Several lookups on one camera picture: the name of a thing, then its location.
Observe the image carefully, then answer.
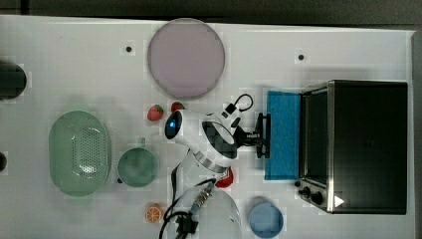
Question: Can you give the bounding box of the blue bowl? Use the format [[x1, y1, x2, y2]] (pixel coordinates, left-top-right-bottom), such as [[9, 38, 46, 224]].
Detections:
[[248, 196, 284, 239]]

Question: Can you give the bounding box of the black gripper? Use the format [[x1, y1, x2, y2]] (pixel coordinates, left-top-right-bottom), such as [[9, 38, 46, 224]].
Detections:
[[230, 118, 261, 147]]

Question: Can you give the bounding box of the dark red toy strawberry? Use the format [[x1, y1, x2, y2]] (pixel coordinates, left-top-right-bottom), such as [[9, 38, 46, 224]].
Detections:
[[171, 102, 185, 113]]

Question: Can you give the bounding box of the toy orange slice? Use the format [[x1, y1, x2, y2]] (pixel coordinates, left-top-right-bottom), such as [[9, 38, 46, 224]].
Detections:
[[145, 204, 163, 223]]

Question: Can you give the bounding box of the purple round plate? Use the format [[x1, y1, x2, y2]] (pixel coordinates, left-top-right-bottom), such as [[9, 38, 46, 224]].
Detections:
[[147, 18, 225, 99]]

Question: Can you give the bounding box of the light red toy strawberry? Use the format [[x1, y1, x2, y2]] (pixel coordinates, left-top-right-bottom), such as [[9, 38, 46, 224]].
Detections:
[[147, 105, 164, 121]]

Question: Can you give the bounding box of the black toaster oven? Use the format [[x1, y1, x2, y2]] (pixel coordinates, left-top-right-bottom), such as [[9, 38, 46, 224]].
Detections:
[[296, 80, 408, 215]]

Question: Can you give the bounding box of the green perforated colander basket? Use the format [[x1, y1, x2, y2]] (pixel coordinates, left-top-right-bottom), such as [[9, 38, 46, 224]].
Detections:
[[49, 111, 111, 197]]

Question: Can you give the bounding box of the oven door with black handle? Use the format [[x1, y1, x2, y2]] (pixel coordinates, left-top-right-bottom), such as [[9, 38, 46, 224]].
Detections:
[[264, 91, 301, 180]]

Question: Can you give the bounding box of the green mug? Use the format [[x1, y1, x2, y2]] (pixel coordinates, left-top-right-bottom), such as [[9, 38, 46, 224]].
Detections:
[[117, 137, 159, 188]]

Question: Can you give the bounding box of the red ketchup bottle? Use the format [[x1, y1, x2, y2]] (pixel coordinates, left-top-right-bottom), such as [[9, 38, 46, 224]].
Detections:
[[216, 167, 234, 188]]

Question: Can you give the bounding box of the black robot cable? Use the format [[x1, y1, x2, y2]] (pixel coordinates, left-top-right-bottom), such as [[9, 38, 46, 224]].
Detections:
[[158, 93, 255, 239]]

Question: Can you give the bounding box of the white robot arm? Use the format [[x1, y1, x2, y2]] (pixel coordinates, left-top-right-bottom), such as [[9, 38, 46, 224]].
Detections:
[[159, 110, 264, 239]]

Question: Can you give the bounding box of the black cylinder post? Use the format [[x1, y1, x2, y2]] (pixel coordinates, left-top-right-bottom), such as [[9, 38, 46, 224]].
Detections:
[[0, 62, 27, 101]]

